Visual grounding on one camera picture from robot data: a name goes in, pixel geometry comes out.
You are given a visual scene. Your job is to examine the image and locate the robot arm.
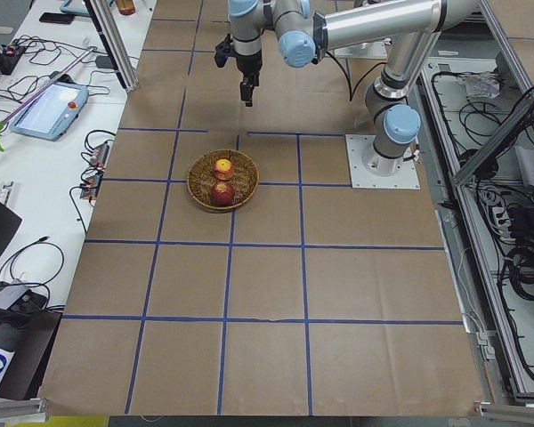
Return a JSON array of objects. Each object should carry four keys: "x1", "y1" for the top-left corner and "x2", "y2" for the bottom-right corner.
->
[{"x1": 214, "y1": 0, "x2": 478, "y2": 177}]

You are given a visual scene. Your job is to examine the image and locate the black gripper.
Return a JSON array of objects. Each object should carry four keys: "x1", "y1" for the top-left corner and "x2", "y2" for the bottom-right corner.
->
[{"x1": 235, "y1": 51, "x2": 263, "y2": 107}]

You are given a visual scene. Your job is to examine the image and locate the aluminium frame post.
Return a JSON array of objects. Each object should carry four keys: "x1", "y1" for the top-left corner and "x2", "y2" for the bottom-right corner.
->
[{"x1": 85, "y1": 0, "x2": 139, "y2": 93}]

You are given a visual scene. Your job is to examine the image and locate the dark red basket apple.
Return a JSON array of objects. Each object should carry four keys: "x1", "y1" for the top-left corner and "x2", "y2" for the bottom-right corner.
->
[{"x1": 211, "y1": 181, "x2": 235, "y2": 206}]

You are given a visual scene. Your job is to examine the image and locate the woven wicker basket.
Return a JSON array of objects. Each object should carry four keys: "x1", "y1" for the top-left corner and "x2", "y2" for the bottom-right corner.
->
[{"x1": 187, "y1": 149, "x2": 259, "y2": 213}]

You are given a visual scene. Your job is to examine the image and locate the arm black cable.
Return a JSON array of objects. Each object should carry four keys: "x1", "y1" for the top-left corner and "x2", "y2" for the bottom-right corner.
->
[{"x1": 324, "y1": 48, "x2": 388, "y2": 102}]

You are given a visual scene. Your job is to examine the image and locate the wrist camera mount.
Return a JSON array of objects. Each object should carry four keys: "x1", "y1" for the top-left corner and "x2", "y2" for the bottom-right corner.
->
[{"x1": 214, "y1": 33, "x2": 237, "y2": 68}]

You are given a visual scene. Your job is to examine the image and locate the teach pendant tablet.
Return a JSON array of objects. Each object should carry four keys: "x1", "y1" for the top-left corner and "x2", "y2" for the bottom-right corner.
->
[{"x1": 9, "y1": 82, "x2": 89, "y2": 141}]

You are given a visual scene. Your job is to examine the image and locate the yellow-red apple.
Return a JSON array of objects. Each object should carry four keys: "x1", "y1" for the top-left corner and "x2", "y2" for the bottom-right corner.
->
[{"x1": 213, "y1": 158, "x2": 234, "y2": 181}]

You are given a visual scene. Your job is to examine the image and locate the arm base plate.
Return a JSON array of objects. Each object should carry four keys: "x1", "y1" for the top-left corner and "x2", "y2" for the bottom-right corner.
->
[{"x1": 345, "y1": 134, "x2": 420, "y2": 190}]

